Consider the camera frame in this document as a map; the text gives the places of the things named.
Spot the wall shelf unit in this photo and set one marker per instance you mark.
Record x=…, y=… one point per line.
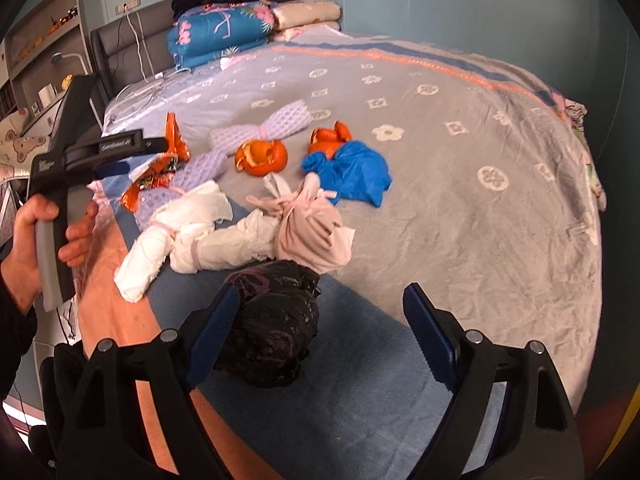
x=45, y=40

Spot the white tissue roll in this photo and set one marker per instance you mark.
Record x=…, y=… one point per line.
x=49, y=95

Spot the bear print cloth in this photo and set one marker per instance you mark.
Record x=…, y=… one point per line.
x=17, y=137

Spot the orange snack wrapper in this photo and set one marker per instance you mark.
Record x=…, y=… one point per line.
x=175, y=140

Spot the white wall socket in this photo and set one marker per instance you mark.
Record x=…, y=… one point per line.
x=127, y=6

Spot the white foam fruit net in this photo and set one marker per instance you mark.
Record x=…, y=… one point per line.
x=280, y=120

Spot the orange peel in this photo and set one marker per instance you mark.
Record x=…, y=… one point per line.
x=327, y=137
x=262, y=157

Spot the grey padded headboard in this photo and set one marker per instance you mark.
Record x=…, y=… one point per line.
x=150, y=35

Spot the black plastic bag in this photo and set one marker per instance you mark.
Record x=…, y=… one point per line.
x=280, y=320

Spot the beige pillow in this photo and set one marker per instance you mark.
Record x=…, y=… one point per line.
x=307, y=11
x=310, y=30

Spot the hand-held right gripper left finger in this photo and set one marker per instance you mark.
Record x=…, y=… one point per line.
x=220, y=322

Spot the grey floral blanket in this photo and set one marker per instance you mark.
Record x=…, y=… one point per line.
x=450, y=185

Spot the blue plastic bag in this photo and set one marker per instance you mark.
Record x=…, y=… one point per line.
x=355, y=170

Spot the person's left forearm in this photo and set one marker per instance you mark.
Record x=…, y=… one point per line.
x=15, y=340

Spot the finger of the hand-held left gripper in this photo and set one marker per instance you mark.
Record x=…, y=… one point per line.
x=112, y=170
x=130, y=144

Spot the purple foam net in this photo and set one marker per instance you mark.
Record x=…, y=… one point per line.
x=200, y=170

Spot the folded blue floral quilt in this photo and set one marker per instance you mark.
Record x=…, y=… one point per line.
x=220, y=30

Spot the person's left hand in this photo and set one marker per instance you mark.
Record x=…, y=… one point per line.
x=27, y=240

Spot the white desk lamp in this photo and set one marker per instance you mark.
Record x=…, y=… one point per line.
x=67, y=57

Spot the pink tied plastic bag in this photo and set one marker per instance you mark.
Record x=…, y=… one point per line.
x=310, y=230

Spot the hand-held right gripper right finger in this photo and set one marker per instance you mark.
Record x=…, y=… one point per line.
x=431, y=335

